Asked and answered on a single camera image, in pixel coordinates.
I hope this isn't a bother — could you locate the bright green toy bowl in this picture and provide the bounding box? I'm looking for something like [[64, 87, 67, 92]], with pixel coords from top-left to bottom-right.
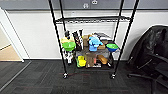
[[61, 41, 77, 52]]

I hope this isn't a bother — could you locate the brown printed carton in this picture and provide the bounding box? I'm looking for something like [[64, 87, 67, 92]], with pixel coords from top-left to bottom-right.
[[85, 52, 101, 68]]

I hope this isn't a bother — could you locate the green bowl blue rim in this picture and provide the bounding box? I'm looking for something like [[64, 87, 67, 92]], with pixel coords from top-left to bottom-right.
[[105, 42, 120, 53]]

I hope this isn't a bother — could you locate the orange-brown toy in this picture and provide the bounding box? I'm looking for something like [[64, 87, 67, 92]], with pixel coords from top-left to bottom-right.
[[97, 54, 110, 65]]

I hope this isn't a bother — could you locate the black wire shelf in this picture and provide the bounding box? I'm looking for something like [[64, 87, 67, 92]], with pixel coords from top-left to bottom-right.
[[48, 0, 140, 80]]

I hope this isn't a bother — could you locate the black office chair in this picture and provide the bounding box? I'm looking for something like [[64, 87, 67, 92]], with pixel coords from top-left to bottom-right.
[[126, 24, 168, 94]]

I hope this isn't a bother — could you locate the black flat box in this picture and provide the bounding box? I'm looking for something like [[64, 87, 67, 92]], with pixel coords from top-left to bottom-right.
[[93, 32, 114, 43]]

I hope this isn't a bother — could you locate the white bottle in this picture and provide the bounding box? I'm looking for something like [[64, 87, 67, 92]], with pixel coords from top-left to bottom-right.
[[64, 49, 74, 64]]

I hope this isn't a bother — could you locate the blue plush toy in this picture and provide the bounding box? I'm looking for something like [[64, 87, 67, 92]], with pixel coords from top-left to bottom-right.
[[88, 35, 104, 53]]

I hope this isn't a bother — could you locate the brown upright carton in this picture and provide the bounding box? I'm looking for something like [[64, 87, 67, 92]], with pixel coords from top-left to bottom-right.
[[82, 34, 93, 48]]

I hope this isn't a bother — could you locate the white door frame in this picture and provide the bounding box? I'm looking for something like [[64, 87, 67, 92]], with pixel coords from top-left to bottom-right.
[[0, 8, 33, 63]]

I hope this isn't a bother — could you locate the yellow-green box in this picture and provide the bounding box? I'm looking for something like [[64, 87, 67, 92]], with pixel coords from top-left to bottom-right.
[[76, 55, 88, 68]]

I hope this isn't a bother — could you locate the black striped package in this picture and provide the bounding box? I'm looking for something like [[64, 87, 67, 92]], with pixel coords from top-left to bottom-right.
[[72, 29, 84, 52]]

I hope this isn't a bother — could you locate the small dark bottle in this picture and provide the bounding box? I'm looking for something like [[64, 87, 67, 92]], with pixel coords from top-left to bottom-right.
[[63, 30, 72, 39]]

